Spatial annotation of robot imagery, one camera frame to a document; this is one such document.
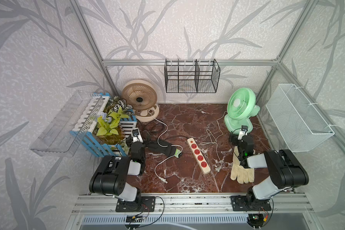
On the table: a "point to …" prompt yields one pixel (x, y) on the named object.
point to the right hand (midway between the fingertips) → (239, 131)
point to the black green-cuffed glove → (161, 147)
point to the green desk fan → (241, 106)
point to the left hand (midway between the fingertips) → (139, 132)
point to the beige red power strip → (199, 156)
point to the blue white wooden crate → (103, 146)
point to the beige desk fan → (141, 96)
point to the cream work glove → (242, 175)
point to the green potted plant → (107, 124)
